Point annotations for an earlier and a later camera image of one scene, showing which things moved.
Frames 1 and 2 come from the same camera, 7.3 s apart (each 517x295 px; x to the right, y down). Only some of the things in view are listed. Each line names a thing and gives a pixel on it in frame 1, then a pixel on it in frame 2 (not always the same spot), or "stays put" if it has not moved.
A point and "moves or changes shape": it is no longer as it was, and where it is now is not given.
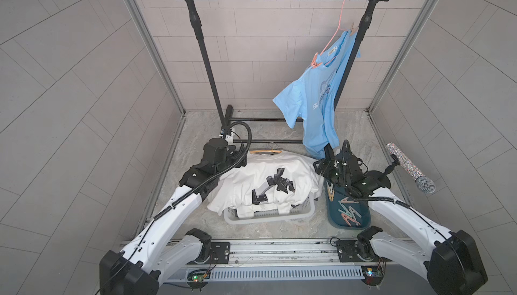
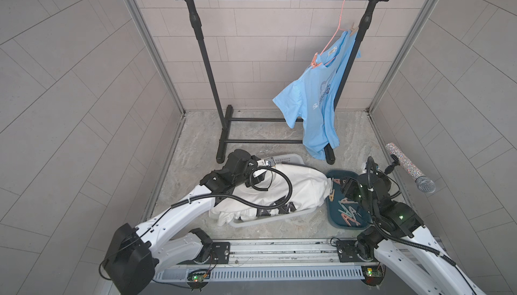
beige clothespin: [353, 30] stays put
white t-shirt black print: [264, 183] moves or changes shape
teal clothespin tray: [347, 213] stays put
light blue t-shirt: [312, 99] stays put
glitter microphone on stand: [425, 184] stays put
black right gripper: [329, 166] -> [347, 185]
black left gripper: [236, 155] -> [250, 159]
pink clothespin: [314, 63] stays put
